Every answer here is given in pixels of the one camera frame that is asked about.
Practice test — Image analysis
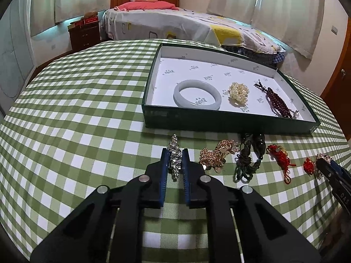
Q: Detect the pearl bracelet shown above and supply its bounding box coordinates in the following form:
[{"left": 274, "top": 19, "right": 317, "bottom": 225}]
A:
[{"left": 228, "top": 82, "right": 249, "bottom": 106}]

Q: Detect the pink pillow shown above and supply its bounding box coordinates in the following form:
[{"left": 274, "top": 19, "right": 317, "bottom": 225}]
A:
[{"left": 114, "top": 1, "right": 176, "bottom": 12}]

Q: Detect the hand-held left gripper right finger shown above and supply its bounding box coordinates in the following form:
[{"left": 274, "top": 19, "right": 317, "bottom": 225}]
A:
[{"left": 182, "top": 148, "right": 320, "bottom": 263}]

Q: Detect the glass sliding wardrobe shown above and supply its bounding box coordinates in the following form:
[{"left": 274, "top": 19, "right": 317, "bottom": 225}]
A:
[{"left": 0, "top": 0, "right": 37, "bottom": 116}]

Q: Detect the green checkered tablecloth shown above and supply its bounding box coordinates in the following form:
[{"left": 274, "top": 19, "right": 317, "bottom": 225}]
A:
[{"left": 0, "top": 39, "right": 351, "bottom": 263}]

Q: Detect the red knotted cord bracelet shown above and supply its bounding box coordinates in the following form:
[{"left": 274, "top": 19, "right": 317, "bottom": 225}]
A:
[{"left": 267, "top": 144, "right": 297, "bottom": 185}]

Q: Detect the dark green cord bracelet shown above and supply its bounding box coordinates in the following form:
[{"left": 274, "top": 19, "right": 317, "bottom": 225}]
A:
[{"left": 234, "top": 133, "right": 266, "bottom": 183}]

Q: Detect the dark wooden nightstand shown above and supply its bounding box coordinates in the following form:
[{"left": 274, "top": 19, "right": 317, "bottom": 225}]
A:
[{"left": 68, "top": 22, "right": 101, "bottom": 52}]

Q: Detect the small red knot charm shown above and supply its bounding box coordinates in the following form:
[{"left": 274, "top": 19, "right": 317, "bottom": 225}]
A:
[{"left": 303, "top": 157, "right": 316, "bottom": 176}]

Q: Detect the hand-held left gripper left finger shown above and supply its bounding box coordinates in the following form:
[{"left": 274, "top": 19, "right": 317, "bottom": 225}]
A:
[{"left": 30, "top": 148, "right": 169, "bottom": 263}]

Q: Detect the wooden door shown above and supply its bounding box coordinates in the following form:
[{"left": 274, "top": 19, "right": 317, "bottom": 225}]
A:
[{"left": 320, "top": 19, "right": 351, "bottom": 116}]

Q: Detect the silver crystal bracelet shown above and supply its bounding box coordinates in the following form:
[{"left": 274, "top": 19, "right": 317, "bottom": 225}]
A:
[{"left": 168, "top": 134, "right": 183, "bottom": 181}]

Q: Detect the blue plaid blanket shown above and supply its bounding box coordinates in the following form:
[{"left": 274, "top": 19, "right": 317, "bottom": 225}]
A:
[{"left": 222, "top": 44, "right": 287, "bottom": 67}]

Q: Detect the dark red bead bracelet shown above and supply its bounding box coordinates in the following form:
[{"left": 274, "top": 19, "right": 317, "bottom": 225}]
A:
[{"left": 254, "top": 80, "right": 294, "bottom": 119}]

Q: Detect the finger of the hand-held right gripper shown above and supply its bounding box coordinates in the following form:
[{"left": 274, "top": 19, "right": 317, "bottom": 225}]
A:
[
  {"left": 315, "top": 160, "right": 340, "bottom": 189},
  {"left": 328, "top": 160, "right": 351, "bottom": 190}
]

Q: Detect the dark green box tray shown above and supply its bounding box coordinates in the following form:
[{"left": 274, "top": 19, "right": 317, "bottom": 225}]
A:
[{"left": 142, "top": 43, "right": 321, "bottom": 135}]

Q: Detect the gold coin bracelet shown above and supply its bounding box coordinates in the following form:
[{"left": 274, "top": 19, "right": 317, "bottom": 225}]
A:
[{"left": 199, "top": 139, "right": 240, "bottom": 174}]

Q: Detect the printed bed sheet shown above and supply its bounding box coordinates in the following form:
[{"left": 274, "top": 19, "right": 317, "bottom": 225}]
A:
[{"left": 103, "top": 7, "right": 286, "bottom": 54}]

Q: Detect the pale jade bangle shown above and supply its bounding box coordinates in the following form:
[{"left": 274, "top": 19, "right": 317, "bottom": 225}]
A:
[{"left": 173, "top": 79, "right": 221, "bottom": 110}]

